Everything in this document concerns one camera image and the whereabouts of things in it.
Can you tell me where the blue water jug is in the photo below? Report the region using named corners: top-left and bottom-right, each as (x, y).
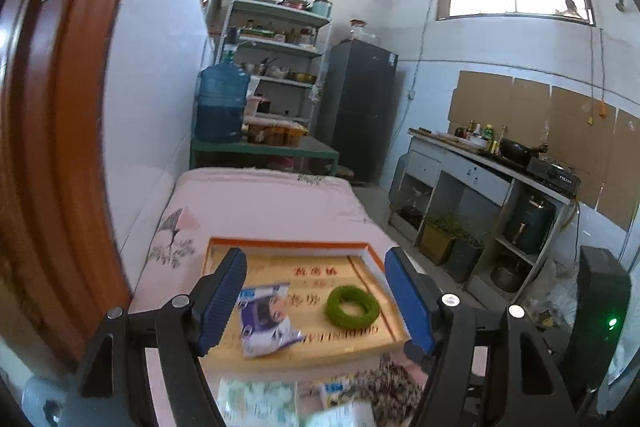
top-left (194, 48), bottom-right (250, 143)

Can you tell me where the green low table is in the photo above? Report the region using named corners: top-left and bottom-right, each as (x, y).
top-left (189, 135), bottom-right (340, 176)

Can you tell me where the yellow doll face packet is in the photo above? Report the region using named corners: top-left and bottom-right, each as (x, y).
top-left (318, 378), bottom-right (352, 410)

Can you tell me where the yellow planter box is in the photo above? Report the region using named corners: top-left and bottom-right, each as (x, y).
top-left (419, 217), bottom-right (457, 265)

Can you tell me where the dark grey refrigerator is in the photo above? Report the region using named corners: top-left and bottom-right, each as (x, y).
top-left (316, 40), bottom-right (397, 183)

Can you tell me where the white kitchen counter cabinet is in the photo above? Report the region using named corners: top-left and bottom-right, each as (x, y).
top-left (388, 129), bottom-right (576, 309)

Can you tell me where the black gas stove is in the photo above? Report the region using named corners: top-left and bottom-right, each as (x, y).
top-left (526, 157), bottom-right (580, 198)

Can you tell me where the white blue tissue pack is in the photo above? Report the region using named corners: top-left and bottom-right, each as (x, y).
top-left (304, 402), bottom-right (376, 427)

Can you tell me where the leopard print cloth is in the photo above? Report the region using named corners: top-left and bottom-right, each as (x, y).
top-left (343, 359), bottom-right (422, 426)

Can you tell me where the orange rimmed cardboard tray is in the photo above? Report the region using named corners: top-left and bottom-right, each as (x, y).
top-left (202, 237), bottom-right (409, 373)

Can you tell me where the green patterned tissue pack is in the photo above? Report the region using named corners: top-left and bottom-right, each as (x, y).
top-left (216, 378), bottom-right (299, 427)

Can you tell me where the dark green pot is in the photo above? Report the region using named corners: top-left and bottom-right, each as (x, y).
top-left (503, 193), bottom-right (555, 255)

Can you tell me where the black frying pan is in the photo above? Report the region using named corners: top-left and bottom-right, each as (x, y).
top-left (499, 138), bottom-right (548, 168)

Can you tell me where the brown wooden headboard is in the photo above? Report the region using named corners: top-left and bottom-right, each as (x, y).
top-left (1, 0), bottom-right (131, 369)

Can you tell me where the purple white tissue packet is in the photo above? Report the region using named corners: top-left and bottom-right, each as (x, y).
top-left (238, 283), bottom-right (305, 359)

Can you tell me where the green metal shelf rack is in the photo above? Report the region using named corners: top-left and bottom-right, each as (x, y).
top-left (212, 0), bottom-right (332, 128)

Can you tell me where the green fuzzy ring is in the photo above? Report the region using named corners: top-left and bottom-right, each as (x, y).
top-left (323, 284), bottom-right (382, 331)

